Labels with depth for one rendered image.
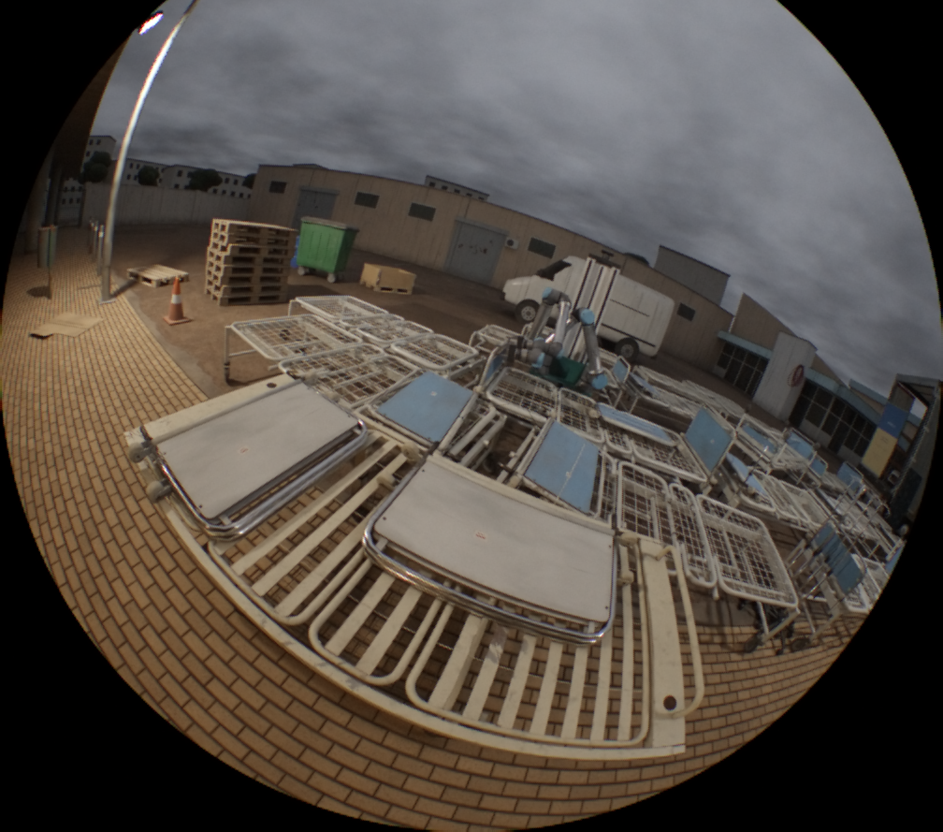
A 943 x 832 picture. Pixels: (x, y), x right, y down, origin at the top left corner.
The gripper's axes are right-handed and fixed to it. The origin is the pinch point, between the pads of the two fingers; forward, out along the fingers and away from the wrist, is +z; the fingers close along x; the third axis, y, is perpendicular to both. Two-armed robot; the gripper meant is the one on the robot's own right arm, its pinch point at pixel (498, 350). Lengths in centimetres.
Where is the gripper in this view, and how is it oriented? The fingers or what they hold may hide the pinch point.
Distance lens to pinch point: 226.2
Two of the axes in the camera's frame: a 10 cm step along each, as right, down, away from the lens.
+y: 2.9, -2.2, 9.3
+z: -9.5, -2.0, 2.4
